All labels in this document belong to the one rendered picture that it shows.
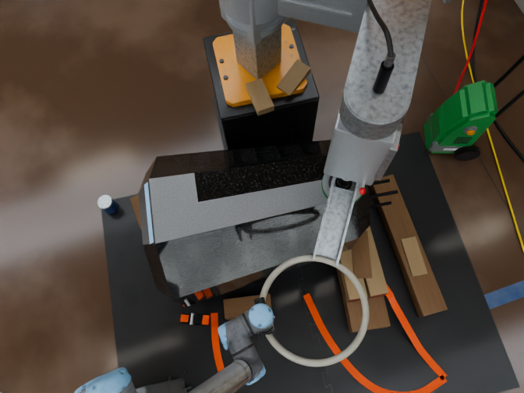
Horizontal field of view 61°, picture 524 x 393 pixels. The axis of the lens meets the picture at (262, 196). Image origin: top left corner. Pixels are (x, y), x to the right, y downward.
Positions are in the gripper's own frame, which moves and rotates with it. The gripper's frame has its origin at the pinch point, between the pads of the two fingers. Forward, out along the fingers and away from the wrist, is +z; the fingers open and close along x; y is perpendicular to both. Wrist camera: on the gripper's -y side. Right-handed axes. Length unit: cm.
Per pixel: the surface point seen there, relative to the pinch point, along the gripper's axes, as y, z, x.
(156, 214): -65, 2, -41
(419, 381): 45, 93, 84
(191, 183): -77, 1, -21
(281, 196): -59, 2, 23
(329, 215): -39, -9, 41
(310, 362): 21.8, -7.8, 15.5
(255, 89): -127, 2, 24
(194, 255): -42, 12, -27
